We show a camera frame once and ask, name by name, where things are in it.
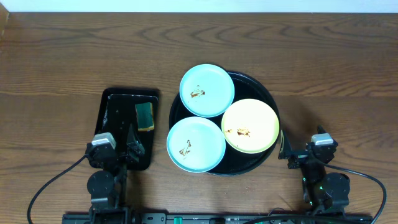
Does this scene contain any round black tray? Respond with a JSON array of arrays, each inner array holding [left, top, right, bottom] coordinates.
[[169, 71, 279, 176]]

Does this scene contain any light blue plate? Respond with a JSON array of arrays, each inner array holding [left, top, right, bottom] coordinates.
[[179, 64, 235, 118], [167, 116, 226, 173]]

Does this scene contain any near light blue plate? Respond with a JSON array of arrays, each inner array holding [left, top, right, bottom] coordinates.
[[167, 116, 226, 173]]

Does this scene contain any yellow plate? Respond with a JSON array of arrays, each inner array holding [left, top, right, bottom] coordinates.
[[221, 99, 280, 154]]

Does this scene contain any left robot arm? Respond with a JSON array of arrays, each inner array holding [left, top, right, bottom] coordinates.
[[86, 124, 145, 224]]

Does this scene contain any far light blue plate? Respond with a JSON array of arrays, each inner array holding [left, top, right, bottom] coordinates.
[[179, 64, 235, 118]]

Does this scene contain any rectangular black tray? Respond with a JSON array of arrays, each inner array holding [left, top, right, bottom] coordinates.
[[95, 88, 160, 171]]

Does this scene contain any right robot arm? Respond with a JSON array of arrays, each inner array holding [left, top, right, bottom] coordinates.
[[278, 128, 350, 215]]

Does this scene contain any black aluminium rail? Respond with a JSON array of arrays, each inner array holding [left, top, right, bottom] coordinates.
[[62, 213, 372, 224]]

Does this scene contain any green and yellow sponge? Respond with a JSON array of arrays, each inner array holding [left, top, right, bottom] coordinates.
[[135, 102, 154, 131]]

